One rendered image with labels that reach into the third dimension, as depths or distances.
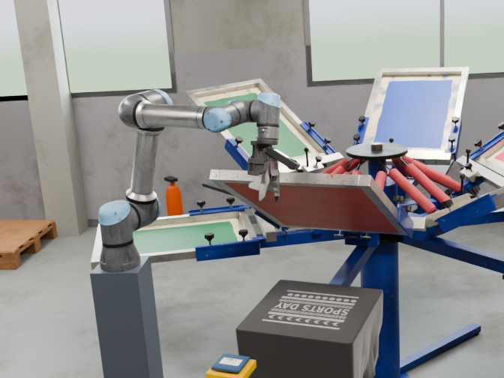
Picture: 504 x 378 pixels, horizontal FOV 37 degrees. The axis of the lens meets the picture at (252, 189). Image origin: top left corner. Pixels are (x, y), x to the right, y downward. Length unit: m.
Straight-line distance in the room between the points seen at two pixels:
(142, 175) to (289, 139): 1.91
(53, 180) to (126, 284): 4.34
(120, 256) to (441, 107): 2.62
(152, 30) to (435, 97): 2.88
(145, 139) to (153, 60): 4.09
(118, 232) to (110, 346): 0.45
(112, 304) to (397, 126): 2.47
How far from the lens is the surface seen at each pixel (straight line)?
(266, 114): 2.43
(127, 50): 6.87
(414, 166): 3.80
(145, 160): 2.78
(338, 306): 2.97
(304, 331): 2.78
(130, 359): 2.92
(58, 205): 7.12
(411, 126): 4.71
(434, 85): 4.97
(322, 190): 2.63
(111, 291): 2.82
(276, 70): 6.63
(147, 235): 3.92
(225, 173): 2.67
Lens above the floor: 2.20
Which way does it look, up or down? 16 degrees down
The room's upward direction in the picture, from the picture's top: 4 degrees counter-clockwise
